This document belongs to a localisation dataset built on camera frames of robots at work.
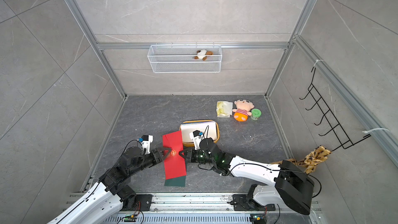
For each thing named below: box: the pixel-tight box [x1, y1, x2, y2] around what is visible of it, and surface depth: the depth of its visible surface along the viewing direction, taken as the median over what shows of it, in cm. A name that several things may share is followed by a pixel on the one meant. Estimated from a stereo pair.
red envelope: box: [162, 130, 187, 180], surface depth 76 cm
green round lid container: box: [250, 108, 262, 121], surface depth 106 cm
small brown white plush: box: [192, 49, 214, 61], surface depth 90 cm
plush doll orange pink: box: [232, 98, 255, 122], surface depth 106 cm
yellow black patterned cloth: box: [269, 145, 332, 174], surface depth 68 cm
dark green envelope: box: [164, 175, 187, 187], surface depth 81 cm
